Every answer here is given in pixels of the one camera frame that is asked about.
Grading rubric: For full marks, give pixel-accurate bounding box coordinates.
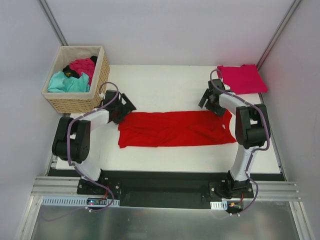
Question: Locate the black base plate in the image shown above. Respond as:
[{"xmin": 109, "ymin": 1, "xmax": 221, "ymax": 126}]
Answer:
[{"xmin": 47, "ymin": 168, "xmax": 258, "ymax": 210}]

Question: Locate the black t shirt in basket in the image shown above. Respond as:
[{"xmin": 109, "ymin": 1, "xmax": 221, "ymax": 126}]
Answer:
[{"xmin": 62, "ymin": 64, "xmax": 82, "ymax": 79}]

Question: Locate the red t shirt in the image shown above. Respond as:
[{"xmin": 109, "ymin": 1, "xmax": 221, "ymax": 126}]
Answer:
[{"xmin": 118, "ymin": 110, "xmax": 236, "ymax": 148}]

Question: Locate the grey cable duct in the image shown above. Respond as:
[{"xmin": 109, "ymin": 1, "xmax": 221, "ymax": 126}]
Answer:
[
  {"xmin": 210, "ymin": 201, "xmax": 228, "ymax": 211},
  {"xmin": 42, "ymin": 196, "xmax": 120, "ymax": 208}
]

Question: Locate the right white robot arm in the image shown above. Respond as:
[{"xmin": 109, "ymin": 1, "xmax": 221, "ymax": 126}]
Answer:
[{"xmin": 198, "ymin": 78, "xmax": 271, "ymax": 199}]

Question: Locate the magenta t shirt in basket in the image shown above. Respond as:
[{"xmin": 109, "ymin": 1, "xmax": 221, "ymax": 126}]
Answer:
[{"xmin": 69, "ymin": 55, "xmax": 98, "ymax": 82}]

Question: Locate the teal t shirt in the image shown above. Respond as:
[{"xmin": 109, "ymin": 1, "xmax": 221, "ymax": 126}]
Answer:
[{"xmin": 47, "ymin": 71, "xmax": 90, "ymax": 93}]

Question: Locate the woven wicker basket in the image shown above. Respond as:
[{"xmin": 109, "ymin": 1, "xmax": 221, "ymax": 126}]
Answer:
[{"xmin": 41, "ymin": 45, "xmax": 110, "ymax": 114}]

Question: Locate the right grey cable duct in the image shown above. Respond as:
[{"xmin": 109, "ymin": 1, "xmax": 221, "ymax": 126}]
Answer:
[{"xmin": 210, "ymin": 201, "xmax": 228, "ymax": 211}]

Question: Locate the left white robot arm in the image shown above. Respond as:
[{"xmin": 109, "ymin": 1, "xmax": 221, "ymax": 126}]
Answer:
[{"xmin": 51, "ymin": 90, "xmax": 137, "ymax": 195}]

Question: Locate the left grey cable duct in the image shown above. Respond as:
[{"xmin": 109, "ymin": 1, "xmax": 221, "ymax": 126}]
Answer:
[{"xmin": 42, "ymin": 196, "xmax": 120, "ymax": 208}]

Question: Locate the folded magenta t shirt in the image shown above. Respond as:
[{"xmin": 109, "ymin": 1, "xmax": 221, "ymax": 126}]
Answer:
[{"xmin": 217, "ymin": 64, "xmax": 268, "ymax": 95}]

